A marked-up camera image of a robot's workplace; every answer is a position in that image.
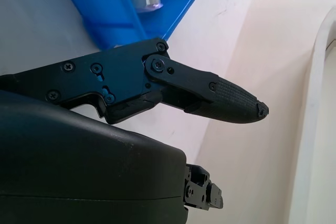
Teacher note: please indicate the white rounded frame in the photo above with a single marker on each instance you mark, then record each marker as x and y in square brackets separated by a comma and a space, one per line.
[315, 103]

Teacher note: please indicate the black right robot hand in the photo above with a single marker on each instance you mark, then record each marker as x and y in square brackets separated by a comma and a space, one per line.
[78, 161]

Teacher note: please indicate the blue plastic tray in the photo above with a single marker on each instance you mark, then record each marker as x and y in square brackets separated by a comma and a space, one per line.
[110, 24]

